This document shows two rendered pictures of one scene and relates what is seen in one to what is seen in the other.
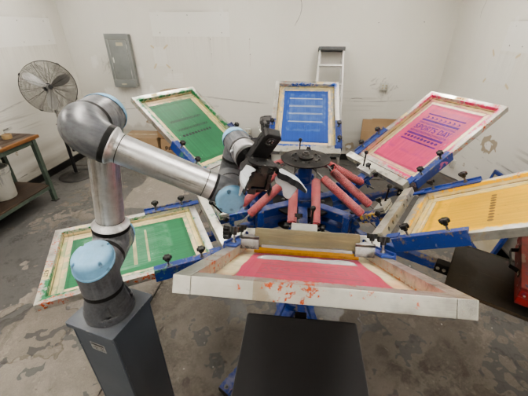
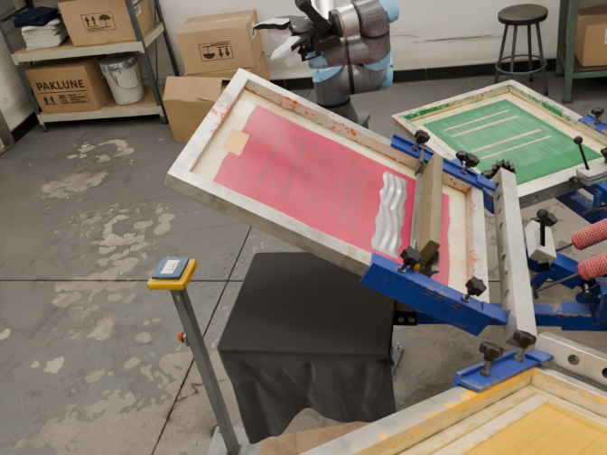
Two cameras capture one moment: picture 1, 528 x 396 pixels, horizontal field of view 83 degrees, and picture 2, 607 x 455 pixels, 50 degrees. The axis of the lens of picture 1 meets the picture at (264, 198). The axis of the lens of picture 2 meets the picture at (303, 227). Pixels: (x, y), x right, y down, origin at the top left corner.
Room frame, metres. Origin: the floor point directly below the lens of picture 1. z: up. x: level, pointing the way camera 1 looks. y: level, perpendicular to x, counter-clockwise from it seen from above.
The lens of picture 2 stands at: (0.87, -1.57, 2.19)
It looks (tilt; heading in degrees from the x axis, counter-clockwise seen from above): 34 degrees down; 101
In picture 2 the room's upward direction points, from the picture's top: 11 degrees counter-clockwise
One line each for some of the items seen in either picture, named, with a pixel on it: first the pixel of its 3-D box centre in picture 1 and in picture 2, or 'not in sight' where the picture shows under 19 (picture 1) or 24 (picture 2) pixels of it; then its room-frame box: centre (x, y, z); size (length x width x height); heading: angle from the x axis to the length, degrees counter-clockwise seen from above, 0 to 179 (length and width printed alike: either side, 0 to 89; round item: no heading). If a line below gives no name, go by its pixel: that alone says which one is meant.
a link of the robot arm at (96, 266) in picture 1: (97, 267); (332, 78); (0.68, 0.50, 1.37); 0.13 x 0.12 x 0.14; 5
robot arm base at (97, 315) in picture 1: (106, 297); (334, 110); (0.68, 0.50, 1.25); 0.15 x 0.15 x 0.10
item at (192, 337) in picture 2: not in sight; (206, 370); (0.11, 0.05, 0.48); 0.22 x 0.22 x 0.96; 83
